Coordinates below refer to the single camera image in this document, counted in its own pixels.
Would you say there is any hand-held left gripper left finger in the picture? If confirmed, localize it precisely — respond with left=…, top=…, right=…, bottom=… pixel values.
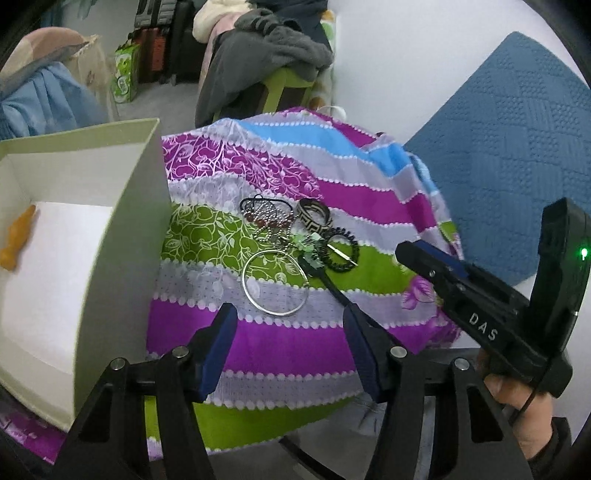
left=48, top=302, right=238, bottom=480

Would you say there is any red suitcase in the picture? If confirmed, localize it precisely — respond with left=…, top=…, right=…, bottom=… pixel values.
left=137, top=27, right=168, bottom=85

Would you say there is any pink pillow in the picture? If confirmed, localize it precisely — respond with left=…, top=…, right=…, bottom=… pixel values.
left=0, top=27, right=90, bottom=81

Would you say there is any cream clothing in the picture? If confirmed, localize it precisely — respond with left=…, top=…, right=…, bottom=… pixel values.
left=193, top=0, right=259, bottom=44

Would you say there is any silver chain necklace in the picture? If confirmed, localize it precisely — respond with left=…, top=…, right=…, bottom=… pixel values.
left=252, top=203, right=296, bottom=252

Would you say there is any green chair with clothes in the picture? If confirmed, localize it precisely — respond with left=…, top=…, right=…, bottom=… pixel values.
left=196, top=9, right=335, bottom=127

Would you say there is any dark blue clothing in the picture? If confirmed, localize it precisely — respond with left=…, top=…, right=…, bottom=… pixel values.
left=256, top=0, right=333, bottom=47

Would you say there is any striped floral cloth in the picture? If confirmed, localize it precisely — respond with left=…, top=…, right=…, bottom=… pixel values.
left=0, top=107, right=465, bottom=467

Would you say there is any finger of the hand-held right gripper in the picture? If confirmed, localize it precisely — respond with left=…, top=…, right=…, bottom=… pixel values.
left=396, top=241, right=465, bottom=301
left=416, top=239, right=472, bottom=278

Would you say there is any orange plastic figure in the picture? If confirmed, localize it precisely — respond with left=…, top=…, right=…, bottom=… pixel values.
left=0, top=204, right=37, bottom=271

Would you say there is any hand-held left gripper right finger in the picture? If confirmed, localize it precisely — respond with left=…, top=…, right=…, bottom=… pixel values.
left=342, top=302, right=536, bottom=480

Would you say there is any light blue cloth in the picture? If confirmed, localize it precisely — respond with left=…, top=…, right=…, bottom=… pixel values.
left=0, top=62, right=109, bottom=141

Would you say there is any green carton box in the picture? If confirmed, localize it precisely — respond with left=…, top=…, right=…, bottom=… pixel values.
left=112, top=39, right=141, bottom=104

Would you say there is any brown beaded bracelet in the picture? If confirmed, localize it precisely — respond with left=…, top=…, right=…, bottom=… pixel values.
left=240, top=195, right=296, bottom=232

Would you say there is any black spiral hair tie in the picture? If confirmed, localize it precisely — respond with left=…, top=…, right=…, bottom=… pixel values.
left=318, top=226, right=361, bottom=278

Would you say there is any black hair clip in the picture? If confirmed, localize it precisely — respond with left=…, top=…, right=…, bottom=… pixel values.
left=298, top=256, right=358, bottom=312

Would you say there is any white cardboard box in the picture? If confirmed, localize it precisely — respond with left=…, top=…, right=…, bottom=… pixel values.
left=0, top=117, right=174, bottom=430

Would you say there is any black beige patterned bracelet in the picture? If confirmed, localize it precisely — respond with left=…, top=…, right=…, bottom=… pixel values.
left=297, top=199, right=332, bottom=236

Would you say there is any person's right hand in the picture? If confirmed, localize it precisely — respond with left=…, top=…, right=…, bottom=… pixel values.
left=475, top=346, right=555, bottom=460

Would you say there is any green bead bracelet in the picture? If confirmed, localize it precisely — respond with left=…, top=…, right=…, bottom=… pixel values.
left=293, top=233, right=324, bottom=273

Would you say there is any blue knitted mat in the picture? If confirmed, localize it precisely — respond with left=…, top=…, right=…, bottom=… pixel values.
left=404, top=31, right=591, bottom=287

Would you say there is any floral patterned cushion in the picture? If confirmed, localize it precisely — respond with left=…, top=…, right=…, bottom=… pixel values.
left=313, top=9, right=339, bottom=112

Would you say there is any black suitcase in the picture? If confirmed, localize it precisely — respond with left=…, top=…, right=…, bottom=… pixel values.
left=164, top=0, right=205, bottom=87

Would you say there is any green plastic chair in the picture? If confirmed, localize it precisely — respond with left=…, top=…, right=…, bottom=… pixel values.
left=212, top=67, right=319, bottom=123

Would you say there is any silver bangle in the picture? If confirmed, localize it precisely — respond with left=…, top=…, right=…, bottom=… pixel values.
left=242, top=251, right=309, bottom=317

